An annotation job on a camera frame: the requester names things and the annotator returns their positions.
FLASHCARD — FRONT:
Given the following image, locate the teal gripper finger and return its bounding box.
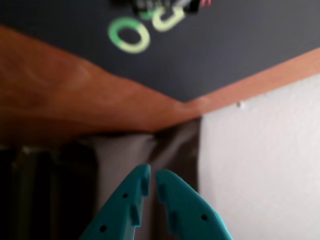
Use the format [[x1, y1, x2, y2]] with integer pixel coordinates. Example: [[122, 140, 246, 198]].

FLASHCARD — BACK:
[[79, 164, 152, 240], [155, 169, 234, 240]]

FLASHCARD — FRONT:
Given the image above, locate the small black battery pack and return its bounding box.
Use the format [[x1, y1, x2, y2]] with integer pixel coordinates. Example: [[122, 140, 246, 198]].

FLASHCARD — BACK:
[[109, 0, 212, 15]]

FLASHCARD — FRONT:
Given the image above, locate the dark grey cloth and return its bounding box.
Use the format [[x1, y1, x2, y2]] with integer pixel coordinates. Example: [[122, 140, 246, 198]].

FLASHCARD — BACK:
[[82, 117, 202, 240]]

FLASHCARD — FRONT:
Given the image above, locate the black mat with logo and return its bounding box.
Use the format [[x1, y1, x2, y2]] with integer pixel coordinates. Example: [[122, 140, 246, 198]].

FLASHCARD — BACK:
[[0, 0, 320, 103]]

